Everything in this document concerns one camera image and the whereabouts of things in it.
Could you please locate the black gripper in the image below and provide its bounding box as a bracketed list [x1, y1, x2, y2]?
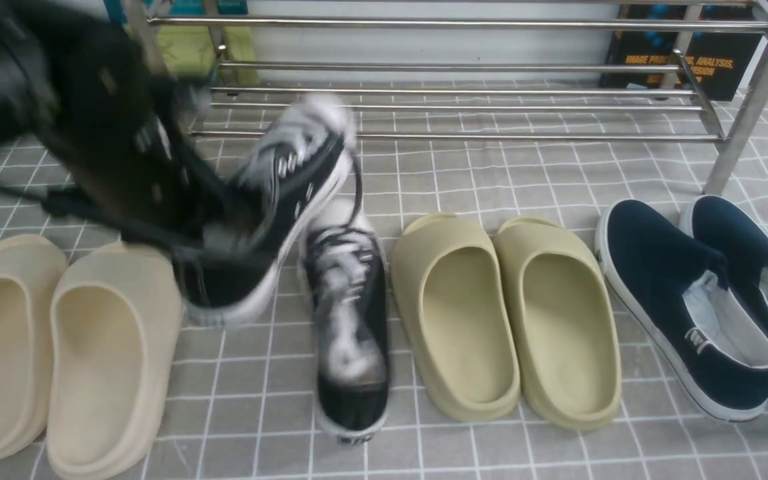
[8, 1, 231, 244]

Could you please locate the green and blue book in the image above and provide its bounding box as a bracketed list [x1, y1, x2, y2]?
[103, 1, 260, 85]

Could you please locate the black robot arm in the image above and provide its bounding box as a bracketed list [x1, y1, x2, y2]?
[0, 1, 238, 246]

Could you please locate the grey checkered tablecloth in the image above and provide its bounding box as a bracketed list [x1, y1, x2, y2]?
[0, 95, 768, 479]

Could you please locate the black canvas sneaker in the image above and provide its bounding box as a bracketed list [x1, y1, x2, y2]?
[297, 197, 392, 445]
[175, 92, 357, 327]

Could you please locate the navy slip-on shoe right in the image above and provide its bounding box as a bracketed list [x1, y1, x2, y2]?
[679, 195, 768, 335]

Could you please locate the cream slipper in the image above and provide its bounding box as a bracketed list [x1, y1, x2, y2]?
[46, 242, 183, 479]
[0, 234, 68, 459]

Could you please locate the olive green slipper left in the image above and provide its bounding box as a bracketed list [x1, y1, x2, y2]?
[389, 213, 521, 423]

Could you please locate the olive green slipper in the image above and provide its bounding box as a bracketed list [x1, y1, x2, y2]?
[389, 213, 521, 423]
[493, 217, 621, 431]

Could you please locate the olive green slipper right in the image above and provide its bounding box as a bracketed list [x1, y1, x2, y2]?
[493, 217, 621, 431]

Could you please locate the black cable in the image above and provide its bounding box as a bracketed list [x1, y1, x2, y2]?
[0, 175, 205, 257]

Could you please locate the cream slipper far left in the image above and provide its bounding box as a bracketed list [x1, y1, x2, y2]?
[0, 234, 68, 459]

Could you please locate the navy slip-on shoe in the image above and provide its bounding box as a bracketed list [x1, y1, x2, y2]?
[595, 199, 768, 423]
[679, 195, 768, 335]

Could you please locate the metal shoe rack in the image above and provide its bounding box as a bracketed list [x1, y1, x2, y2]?
[120, 1, 768, 195]

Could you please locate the black book orange text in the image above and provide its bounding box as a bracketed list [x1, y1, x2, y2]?
[599, 4, 762, 101]

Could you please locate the navy slip-on shoe left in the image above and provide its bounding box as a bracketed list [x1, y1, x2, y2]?
[595, 199, 768, 423]

